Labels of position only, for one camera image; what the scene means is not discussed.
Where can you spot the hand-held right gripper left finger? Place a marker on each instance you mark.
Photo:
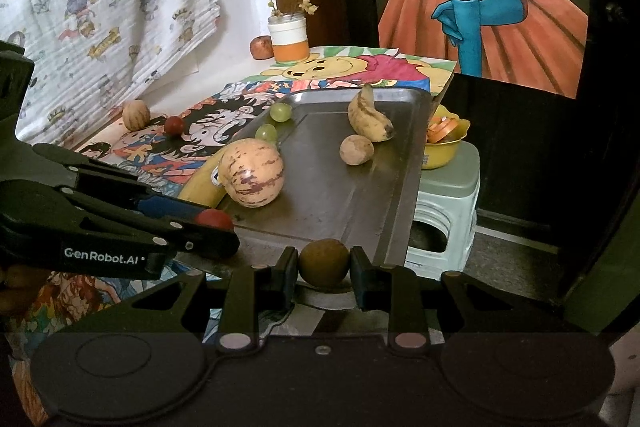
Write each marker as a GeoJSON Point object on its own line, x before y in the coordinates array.
{"type": "Point", "coordinates": [286, 277]}

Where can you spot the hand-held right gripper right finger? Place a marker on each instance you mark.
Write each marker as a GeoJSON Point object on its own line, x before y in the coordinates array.
{"type": "Point", "coordinates": [362, 279]}

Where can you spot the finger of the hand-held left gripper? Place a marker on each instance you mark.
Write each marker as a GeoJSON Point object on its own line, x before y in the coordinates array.
{"type": "Point", "coordinates": [210, 244]}
{"type": "Point", "coordinates": [165, 207]}

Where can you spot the red cherry tomato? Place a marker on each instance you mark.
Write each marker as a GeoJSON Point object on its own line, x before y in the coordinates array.
{"type": "Point", "coordinates": [174, 126]}
{"type": "Point", "coordinates": [215, 218]}

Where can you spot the olive brown round fruit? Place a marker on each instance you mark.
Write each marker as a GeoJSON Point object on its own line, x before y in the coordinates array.
{"type": "Point", "coordinates": [324, 264]}

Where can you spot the metal tray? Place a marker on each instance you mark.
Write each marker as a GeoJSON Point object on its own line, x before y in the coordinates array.
{"type": "Point", "coordinates": [325, 197]}

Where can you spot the green grape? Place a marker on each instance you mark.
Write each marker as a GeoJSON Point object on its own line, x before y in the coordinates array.
{"type": "Point", "coordinates": [266, 133]}
{"type": "Point", "coordinates": [281, 112]}

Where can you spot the tan round fruit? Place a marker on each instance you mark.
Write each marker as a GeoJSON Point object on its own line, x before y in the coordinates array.
{"type": "Point", "coordinates": [356, 150]}

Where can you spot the person's left hand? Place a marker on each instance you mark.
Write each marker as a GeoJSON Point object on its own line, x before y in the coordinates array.
{"type": "Point", "coordinates": [17, 284]}

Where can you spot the yellow banana with sticker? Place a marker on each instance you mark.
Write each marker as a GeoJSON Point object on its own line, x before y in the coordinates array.
{"type": "Point", "coordinates": [200, 192]}

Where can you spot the colourful cartoon table cover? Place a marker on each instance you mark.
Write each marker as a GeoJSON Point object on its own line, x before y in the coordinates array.
{"type": "Point", "coordinates": [150, 147]}

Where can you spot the large striped pepino melon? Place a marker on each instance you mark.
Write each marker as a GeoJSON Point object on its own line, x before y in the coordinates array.
{"type": "Point", "coordinates": [251, 174]}

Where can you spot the small striped pepino melon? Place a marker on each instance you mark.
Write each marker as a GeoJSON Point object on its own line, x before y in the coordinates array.
{"type": "Point", "coordinates": [136, 116]}

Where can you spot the white cartoon printed blanket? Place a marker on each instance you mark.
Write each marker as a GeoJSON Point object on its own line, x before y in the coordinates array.
{"type": "Point", "coordinates": [100, 7]}

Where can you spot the pale green plastic stool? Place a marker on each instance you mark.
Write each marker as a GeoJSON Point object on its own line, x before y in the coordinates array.
{"type": "Point", "coordinates": [450, 187]}

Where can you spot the yellow plastic bowl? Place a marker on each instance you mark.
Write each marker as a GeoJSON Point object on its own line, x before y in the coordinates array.
{"type": "Point", "coordinates": [440, 155]}

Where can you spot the small spotted banana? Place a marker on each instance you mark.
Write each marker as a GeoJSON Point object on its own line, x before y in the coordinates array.
{"type": "Point", "coordinates": [367, 117]}

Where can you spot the orange plastic lid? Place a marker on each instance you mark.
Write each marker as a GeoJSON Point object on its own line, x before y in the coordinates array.
{"type": "Point", "coordinates": [442, 130]}

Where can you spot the reddish brown round object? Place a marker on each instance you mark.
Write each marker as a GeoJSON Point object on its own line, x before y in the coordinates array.
{"type": "Point", "coordinates": [261, 48]}

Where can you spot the white and orange jar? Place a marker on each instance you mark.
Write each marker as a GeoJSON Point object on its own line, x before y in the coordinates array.
{"type": "Point", "coordinates": [288, 39]}

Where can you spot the yellow bear drawing sheet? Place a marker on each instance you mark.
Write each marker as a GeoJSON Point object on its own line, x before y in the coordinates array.
{"type": "Point", "coordinates": [350, 67]}

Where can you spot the orange dress wall poster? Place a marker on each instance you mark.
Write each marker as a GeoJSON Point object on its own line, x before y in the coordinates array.
{"type": "Point", "coordinates": [525, 32]}

